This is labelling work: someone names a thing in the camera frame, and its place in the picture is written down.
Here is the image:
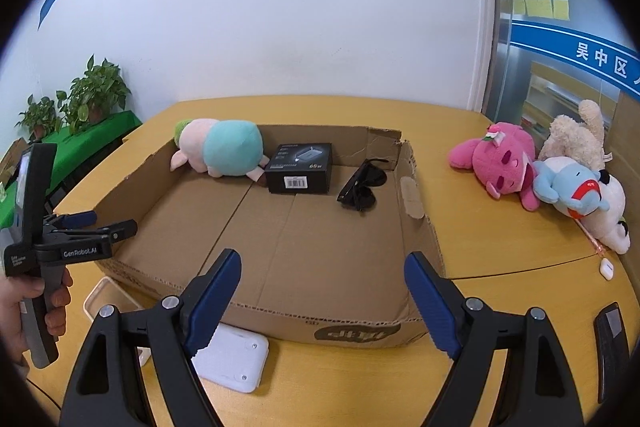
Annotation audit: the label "small potted plant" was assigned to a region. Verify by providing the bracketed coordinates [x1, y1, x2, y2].
[19, 94, 63, 142]

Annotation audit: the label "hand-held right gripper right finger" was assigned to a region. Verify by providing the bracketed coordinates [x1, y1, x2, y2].
[404, 251, 586, 427]

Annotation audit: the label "black product box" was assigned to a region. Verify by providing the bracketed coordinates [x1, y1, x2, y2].
[264, 143, 333, 195]

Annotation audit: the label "person's left hand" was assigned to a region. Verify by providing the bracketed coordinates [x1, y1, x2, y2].
[0, 267, 73, 365]

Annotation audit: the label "beige plush toy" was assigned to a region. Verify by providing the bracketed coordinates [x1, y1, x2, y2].
[537, 99, 613, 170]

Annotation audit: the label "teal and pink plush toy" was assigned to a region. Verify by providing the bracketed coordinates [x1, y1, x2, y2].
[170, 118, 268, 182]

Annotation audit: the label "blue glass banner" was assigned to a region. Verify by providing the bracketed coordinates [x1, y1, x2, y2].
[510, 19, 640, 95]

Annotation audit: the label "wooden desktop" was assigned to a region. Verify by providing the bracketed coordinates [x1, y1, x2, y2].
[15, 94, 640, 427]

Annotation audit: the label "grey door frame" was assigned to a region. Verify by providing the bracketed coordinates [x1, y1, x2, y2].
[470, 0, 516, 118]

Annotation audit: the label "black smartphone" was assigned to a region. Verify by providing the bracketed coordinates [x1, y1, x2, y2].
[592, 302, 632, 403]

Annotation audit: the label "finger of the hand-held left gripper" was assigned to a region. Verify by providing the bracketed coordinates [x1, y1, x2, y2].
[42, 219, 139, 250]
[44, 210, 98, 233]

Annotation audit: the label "clear plastic container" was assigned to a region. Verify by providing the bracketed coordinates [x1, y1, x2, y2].
[82, 276, 153, 368]

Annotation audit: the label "large potted plant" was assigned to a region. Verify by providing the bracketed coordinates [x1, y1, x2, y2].
[56, 54, 132, 135]

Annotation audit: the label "green cloth covered table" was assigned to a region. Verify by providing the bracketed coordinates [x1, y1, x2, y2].
[0, 109, 143, 228]

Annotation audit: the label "thin pink stick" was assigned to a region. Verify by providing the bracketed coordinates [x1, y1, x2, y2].
[580, 219, 610, 258]

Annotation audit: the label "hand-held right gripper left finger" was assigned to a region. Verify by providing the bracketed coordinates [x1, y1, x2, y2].
[59, 248, 243, 427]

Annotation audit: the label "white device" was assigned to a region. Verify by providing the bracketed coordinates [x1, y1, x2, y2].
[190, 322, 270, 393]

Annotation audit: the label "white plush toy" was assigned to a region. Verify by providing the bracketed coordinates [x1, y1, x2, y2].
[542, 156, 629, 255]

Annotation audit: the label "small cardboard box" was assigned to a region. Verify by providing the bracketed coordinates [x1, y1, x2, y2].
[0, 138, 28, 188]

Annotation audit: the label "large cardboard box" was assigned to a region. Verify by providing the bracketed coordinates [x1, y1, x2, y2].
[52, 123, 447, 349]

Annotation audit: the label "black sunglasses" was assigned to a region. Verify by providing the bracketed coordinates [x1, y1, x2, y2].
[336, 158, 391, 214]

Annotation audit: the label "brown cardboard panel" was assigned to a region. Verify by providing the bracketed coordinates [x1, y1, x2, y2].
[610, 94, 640, 188]

